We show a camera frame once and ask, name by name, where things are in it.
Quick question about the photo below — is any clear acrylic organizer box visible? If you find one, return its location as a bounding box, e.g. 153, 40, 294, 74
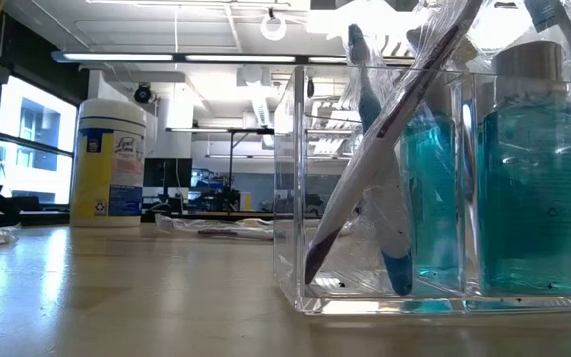
272, 63, 571, 317

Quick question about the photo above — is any black framed window wall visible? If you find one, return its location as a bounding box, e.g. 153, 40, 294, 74
0, 73, 78, 207

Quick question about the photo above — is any small blue mouthwash bottle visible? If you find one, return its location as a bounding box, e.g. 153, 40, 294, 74
400, 73, 467, 295
477, 40, 571, 298

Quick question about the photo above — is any black wall monitor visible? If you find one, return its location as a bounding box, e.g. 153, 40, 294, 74
142, 157, 194, 189

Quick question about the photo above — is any blue toothbrush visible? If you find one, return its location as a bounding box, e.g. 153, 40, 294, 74
346, 23, 414, 298
522, 0, 571, 85

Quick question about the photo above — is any black aluminium rig frame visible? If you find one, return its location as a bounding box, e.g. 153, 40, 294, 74
0, 207, 277, 232

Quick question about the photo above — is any white hanging ring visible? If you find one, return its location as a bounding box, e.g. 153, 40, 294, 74
259, 12, 288, 42

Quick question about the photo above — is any long ceiling light fixture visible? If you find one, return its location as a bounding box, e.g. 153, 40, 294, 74
51, 49, 415, 65

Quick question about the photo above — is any yellow white wipes canister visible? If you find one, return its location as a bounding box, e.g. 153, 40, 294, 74
69, 97, 148, 229

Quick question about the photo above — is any black security camera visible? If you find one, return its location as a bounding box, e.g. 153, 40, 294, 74
133, 82, 155, 105

